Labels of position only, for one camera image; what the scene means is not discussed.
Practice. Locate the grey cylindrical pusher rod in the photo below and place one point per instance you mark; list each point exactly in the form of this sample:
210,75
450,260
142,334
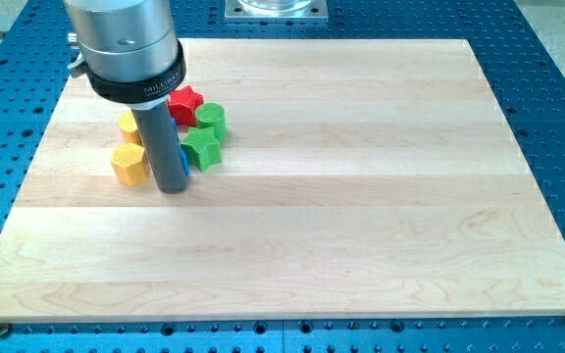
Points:
161,142

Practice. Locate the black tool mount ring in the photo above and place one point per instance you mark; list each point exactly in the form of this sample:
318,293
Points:
136,92

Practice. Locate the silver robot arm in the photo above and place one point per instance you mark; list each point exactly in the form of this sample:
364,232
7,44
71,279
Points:
130,53

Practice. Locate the red star block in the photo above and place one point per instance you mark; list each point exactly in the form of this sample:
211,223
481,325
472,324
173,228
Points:
182,105

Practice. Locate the green star block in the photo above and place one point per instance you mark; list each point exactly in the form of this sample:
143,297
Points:
202,148

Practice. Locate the blue block behind rod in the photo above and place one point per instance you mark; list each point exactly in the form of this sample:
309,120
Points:
183,157

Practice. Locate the yellow block behind rod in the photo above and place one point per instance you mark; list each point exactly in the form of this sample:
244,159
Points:
128,128

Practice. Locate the yellow hexagon block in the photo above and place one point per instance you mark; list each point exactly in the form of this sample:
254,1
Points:
129,164

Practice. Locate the green cylinder block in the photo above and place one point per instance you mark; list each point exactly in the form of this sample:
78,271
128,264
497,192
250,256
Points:
212,115

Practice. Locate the blue perforated metal table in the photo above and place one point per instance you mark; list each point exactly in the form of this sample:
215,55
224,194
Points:
524,78

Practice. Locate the light wooden board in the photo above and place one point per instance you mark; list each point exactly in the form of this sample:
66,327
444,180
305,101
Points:
360,179

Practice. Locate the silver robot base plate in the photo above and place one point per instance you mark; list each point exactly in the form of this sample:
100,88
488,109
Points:
276,11

